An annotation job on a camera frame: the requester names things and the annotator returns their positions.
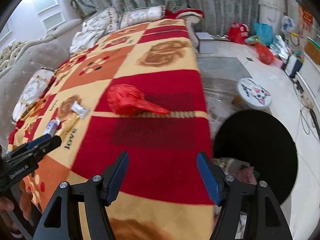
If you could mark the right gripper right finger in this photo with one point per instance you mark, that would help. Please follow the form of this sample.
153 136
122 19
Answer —
265 219

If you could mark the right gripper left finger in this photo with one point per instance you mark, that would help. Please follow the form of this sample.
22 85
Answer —
61 218

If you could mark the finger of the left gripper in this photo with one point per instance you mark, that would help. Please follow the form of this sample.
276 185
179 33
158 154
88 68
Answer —
29 145
39 151

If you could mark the white blue toothpaste box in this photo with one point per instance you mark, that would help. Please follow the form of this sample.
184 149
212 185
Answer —
52 127

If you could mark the white sachet packet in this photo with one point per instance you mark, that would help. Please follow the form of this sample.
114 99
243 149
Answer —
82 112

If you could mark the black round trash bin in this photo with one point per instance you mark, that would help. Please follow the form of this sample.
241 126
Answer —
260 139

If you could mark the white bolster pillow left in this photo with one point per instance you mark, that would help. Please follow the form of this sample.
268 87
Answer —
32 92

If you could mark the white bolster pillow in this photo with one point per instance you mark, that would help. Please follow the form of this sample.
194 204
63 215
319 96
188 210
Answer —
141 15
32 92

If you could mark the red orange patterned blanket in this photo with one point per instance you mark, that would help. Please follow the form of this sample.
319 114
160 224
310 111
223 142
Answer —
162 195

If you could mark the cat face round stool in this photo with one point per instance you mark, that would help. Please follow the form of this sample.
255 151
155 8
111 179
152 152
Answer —
253 94

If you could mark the white folded quilt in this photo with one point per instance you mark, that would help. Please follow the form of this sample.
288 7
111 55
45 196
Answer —
93 29

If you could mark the white bolster pillow far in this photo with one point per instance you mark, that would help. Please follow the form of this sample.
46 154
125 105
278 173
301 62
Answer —
141 15

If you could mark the red plastic floor bag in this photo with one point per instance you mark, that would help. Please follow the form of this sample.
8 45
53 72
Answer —
265 55

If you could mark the teal shopping bag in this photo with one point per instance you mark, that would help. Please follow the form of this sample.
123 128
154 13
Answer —
264 32

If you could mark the red gift bag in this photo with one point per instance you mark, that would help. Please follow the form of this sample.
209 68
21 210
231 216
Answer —
238 33

